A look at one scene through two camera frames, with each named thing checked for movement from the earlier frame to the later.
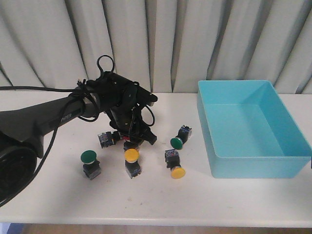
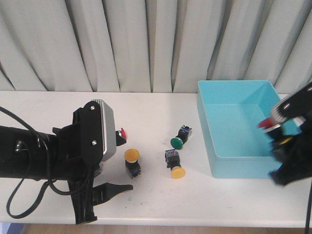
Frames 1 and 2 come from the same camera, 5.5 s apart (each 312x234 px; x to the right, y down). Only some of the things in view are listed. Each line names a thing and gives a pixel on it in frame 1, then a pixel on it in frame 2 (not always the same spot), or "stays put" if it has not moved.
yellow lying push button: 172,157 stays put
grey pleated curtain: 165,46 stays put
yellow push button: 131,156 stays put
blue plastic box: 249,132 stays put
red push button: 129,144 → 278,139
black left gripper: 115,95 → 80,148
